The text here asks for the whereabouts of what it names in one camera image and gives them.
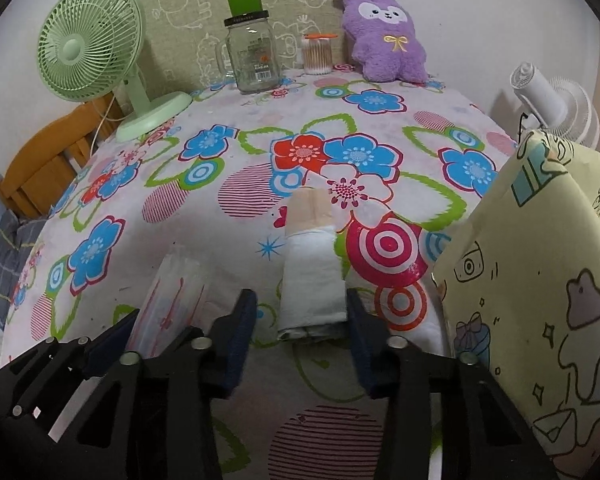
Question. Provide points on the grey plaid cloth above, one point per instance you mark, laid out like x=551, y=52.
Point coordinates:
x=10, y=260

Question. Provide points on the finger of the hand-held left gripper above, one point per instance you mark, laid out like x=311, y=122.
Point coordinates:
x=111, y=337

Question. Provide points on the green desk fan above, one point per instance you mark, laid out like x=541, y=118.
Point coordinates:
x=87, y=47

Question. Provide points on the white fan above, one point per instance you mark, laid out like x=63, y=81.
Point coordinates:
x=540, y=95

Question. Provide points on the glass jar with green top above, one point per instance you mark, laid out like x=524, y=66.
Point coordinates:
x=252, y=55

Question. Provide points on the white and beige packet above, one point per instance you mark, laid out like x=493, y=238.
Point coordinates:
x=310, y=280

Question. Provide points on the cotton swab container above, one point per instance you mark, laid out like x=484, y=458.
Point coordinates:
x=317, y=57

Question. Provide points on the yellow gift-wrapped box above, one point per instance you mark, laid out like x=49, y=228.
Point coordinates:
x=520, y=285

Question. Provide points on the purple plush bunny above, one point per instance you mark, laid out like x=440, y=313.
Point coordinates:
x=380, y=45

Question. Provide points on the clear plastic pouch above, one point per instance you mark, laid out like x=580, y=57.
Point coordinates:
x=172, y=290

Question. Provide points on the wooden chair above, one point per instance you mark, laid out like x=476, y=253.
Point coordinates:
x=40, y=160

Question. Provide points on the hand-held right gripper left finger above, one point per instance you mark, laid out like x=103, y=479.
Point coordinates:
x=237, y=350

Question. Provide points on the green patterned board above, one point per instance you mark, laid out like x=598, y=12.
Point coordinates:
x=190, y=20

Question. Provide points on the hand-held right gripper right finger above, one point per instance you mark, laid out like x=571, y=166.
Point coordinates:
x=367, y=350

